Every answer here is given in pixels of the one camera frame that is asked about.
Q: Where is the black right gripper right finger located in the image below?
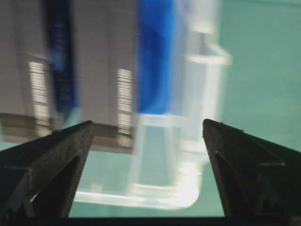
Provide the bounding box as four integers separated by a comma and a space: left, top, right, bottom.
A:
203, 119, 301, 218

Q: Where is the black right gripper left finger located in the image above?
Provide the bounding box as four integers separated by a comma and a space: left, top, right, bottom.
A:
0, 121, 94, 218

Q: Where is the black RealSense D415 box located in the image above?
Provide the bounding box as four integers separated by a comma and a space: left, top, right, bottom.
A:
0, 0, 54, 145

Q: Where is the clear plastic storage case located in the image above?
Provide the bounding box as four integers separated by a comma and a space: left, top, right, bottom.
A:
75, 0, 232, 210

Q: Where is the black RealSense D435i box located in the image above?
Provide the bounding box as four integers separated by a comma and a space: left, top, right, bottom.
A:
72, 0, 137, 154

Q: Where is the green table cloth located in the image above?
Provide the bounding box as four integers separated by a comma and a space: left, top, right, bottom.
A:
70, 0, 301, 218

